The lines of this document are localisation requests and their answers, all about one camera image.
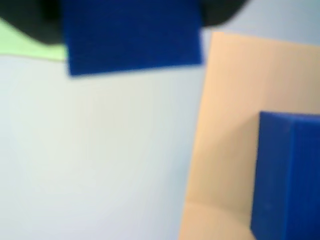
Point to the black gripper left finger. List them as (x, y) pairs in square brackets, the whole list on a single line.
[(30, 17)]

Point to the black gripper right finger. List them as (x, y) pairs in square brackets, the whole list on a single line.
[(220, 11)]

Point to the small blue cube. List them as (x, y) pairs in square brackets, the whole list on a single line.
[(132, 37)]

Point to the green square sheet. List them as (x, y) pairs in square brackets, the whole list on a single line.
[(15, 45)]

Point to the orange square sheet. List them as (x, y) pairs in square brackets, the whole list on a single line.
[(225, 125)]

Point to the large blue cube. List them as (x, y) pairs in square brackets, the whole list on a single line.
[(287, 187)]

